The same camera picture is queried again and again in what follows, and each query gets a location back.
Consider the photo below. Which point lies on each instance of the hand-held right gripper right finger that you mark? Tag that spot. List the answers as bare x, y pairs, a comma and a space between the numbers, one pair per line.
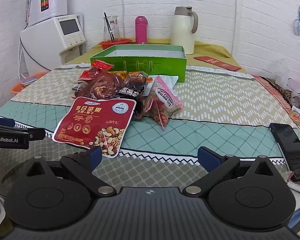
207, 157

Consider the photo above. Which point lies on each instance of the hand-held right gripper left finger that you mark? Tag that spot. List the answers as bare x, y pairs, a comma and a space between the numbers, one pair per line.
96, 155

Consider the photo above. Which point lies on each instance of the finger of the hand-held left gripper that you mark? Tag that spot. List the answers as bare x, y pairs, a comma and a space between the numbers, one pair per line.
2, 121
37, 134

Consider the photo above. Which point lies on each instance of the red nut packet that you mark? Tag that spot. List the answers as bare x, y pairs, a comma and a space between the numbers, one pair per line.
90, 120

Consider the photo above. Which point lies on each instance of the pale blue snack packet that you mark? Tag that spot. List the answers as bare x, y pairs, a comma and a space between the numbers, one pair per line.
170, 80

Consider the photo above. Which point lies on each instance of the green cardboard box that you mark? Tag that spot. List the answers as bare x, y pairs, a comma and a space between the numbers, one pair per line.
162, 65

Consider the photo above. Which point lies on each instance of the orange basin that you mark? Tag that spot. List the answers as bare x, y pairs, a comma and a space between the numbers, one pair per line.
16, 87

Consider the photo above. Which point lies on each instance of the dark braised meat packet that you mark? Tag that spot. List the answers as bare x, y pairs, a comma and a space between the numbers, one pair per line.
105, 85

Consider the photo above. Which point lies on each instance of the pink snack packet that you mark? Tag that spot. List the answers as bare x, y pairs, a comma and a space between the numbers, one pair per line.
162, 97

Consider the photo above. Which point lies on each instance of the black smartphone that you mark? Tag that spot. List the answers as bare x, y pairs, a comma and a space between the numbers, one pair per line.
290, 147

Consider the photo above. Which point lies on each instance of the white appliance with screen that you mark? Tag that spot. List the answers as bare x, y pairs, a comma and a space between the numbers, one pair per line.
40, 40

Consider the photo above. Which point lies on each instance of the small red snack packet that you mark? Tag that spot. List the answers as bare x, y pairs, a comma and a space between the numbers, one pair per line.
100, 64

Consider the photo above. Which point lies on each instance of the red envelope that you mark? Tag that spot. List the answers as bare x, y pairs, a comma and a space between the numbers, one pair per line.
217, 63

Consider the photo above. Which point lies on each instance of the small orange sachet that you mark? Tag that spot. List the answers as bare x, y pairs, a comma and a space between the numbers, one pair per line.
296, 113

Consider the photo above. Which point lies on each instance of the leopard print cloth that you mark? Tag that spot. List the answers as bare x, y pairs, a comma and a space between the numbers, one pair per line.
282, 92

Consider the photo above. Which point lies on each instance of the clear plastic bag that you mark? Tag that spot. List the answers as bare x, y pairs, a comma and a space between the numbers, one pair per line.
297, 90

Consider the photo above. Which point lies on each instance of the red plastic basket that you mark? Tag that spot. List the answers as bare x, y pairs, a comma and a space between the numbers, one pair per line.
115, 43

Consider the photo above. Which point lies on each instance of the cream thermos jug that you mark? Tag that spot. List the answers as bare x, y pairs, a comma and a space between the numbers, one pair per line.
181, 32

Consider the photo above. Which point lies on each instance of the black straw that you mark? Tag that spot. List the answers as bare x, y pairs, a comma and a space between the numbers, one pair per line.
109, 27

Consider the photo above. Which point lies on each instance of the glass carafe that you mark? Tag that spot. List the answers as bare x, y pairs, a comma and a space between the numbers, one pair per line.
112, 27

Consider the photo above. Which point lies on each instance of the white water purifier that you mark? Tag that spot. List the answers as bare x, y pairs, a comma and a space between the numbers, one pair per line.
57, 2

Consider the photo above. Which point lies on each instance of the pink bottle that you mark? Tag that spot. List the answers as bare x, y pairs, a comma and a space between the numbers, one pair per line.
141, 30

